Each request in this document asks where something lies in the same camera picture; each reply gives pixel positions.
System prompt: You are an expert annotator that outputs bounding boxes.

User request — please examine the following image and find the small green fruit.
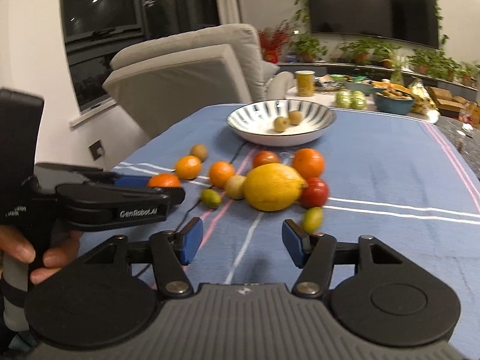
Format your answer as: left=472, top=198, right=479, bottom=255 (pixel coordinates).
left=302, top=207, right=324, bottom=234
left=200, top=189, right=222, bottom=210

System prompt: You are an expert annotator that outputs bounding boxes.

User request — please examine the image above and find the orange mandarin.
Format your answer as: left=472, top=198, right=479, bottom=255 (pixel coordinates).
left=208, top=161, right=235, bottom=189
left=291, top=148, right=326, bottom=180
left=174, top=155, right=202, bottom=180
left=147, top=173, right=182, bottom=188

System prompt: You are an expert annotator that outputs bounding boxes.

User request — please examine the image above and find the pale yellow round fruit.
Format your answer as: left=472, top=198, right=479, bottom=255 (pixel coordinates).
left=224, top=175, right=246, bottom=200

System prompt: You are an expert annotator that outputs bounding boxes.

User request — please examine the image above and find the person's left hand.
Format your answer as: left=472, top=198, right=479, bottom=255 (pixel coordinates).
left=1, top=225, right=83, bottom=284

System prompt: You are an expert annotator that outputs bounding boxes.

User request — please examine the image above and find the red tomato right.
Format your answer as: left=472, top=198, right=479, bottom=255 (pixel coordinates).
left=299, top=177, right=329, bottom=209

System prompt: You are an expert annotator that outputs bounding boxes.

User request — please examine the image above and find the red tomato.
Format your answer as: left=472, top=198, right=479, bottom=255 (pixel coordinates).
left=299, top=177, right=329, bottom=209
left=252, top=150, right=281, bottom=168

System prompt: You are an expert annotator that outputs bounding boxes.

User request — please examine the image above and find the blue striped tablecloth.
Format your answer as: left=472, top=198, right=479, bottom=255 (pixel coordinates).
left=76, top=103, right=480, bottom=359

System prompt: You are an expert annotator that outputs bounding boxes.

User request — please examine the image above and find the large yellow lemon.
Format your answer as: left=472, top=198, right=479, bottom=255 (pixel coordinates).
left=242, top=163, right=308, bottom=212

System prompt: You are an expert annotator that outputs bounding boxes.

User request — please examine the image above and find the brown kiwi on cloth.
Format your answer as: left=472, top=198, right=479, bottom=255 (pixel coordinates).
left=190, top=144, right=208, bottom=163

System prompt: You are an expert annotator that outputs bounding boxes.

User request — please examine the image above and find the beige sofa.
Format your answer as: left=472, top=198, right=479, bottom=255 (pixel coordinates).
left=103, top=24, right=294, bottom=138

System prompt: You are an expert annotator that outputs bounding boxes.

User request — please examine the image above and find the red tomato middle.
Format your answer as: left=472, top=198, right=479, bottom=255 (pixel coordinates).
left=252, top=150, right=281, bottom=168

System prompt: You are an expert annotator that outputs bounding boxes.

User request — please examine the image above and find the brown fruit in bowl front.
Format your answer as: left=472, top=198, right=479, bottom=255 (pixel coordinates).
left=273, top=116, right=290, bottom=133

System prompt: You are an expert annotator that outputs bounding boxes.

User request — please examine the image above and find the brown fruit in bowl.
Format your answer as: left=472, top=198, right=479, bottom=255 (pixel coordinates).
left=288, top=111, right=303, bottom=125
left=273, top=116, right=290, bottom=133

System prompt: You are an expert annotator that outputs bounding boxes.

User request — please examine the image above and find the white blue striped bowl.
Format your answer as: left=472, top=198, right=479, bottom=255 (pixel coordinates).
left=227, top=99, right=336, bottom=147

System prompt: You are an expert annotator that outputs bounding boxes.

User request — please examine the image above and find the brown fruit in bowl back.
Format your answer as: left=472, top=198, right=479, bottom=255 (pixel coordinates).
left=288, top=111, right=303, bottom=125

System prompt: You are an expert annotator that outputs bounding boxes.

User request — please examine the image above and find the white round coffee table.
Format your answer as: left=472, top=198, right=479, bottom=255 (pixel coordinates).
left=285, top=86, right=440, bottom=125

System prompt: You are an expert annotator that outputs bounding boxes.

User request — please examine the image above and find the tray of green apples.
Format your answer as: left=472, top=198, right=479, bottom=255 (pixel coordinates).
left=334, top=89, right=367, bottom=111

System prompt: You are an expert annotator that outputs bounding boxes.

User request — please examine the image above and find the teal bowl of nuts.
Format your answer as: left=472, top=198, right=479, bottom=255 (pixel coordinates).
left=373, top=89, right=414, bottom=116

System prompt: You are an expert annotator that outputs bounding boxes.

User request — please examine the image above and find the yellow can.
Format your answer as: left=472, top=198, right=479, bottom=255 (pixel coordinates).
left=295, top=70, right=315, bottom=97

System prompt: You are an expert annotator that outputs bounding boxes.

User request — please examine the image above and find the bunch of bananas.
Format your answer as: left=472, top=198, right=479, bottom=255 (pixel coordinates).
left=408, top=78, right=437, bottom=116

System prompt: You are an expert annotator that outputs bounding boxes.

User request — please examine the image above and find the wall power socket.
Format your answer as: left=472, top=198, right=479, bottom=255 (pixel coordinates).
left=89, top=140, right=105, bottom=161

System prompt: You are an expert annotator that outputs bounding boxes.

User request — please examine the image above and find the black wall television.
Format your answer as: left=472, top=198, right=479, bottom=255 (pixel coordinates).
left=308, top=0, right=439, bottom=49

